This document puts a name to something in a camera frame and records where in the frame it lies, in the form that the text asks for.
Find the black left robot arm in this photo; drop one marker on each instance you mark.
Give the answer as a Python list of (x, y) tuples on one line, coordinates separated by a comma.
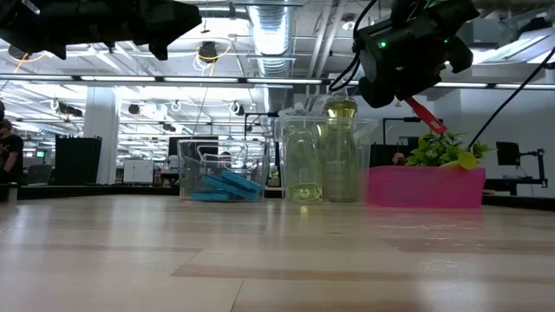
[(13, 19)]

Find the white cabinet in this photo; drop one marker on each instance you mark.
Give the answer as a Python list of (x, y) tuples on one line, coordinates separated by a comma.
[(139, 171)]

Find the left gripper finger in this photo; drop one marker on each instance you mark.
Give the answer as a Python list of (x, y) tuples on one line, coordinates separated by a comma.
[(160, 50), (184, 19)]

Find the frosted plastic rimmed container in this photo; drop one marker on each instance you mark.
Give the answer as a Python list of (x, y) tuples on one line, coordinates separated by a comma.
[(282, 130)]

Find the person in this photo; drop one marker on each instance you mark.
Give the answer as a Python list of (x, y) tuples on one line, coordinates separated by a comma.
[(11, 156), (399, 159)]

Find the red dish brush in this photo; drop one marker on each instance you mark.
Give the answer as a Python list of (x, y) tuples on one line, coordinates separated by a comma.
[(427, 116)]

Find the white building column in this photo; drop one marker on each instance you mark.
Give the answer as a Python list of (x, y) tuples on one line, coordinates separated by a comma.
[(102, 134)]

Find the silver ventilation duct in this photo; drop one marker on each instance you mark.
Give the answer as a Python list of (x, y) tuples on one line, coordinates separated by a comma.
[(273, 34)]

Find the blue rectangular sponge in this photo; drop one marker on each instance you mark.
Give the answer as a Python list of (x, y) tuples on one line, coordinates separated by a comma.
[(225, 185), (243, 180), (210, 196)]

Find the thin black stand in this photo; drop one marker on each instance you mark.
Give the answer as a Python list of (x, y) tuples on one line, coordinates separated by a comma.
[(246, 125)]

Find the black monitor on stand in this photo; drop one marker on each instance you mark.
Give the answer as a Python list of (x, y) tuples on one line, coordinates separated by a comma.
[(507, 152)]

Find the black folding partition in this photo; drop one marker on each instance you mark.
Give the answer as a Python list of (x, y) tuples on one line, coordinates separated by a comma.
[(78, 160)]

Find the thin clear acrylic bin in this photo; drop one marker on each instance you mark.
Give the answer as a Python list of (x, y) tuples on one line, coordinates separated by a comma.
[(186, 173)]

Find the long ceiling light strip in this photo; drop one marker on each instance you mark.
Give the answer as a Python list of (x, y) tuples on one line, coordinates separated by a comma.
[(130, 79)]

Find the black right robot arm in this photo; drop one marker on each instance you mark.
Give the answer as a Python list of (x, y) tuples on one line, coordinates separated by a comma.
[(433, 8)]

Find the artificial green plant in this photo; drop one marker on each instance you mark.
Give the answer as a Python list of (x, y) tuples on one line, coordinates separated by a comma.
[(433, 149)]

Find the black aluminium table frame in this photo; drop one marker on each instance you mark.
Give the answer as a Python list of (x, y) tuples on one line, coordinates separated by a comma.
[(86, 191)]

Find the clear pump soap bottle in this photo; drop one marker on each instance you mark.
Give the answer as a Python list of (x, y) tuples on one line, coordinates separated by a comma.
[(303, 190), (340, 173)]

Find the red plastic bin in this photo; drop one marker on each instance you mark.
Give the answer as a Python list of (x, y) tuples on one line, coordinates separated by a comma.
[(425, 188)]

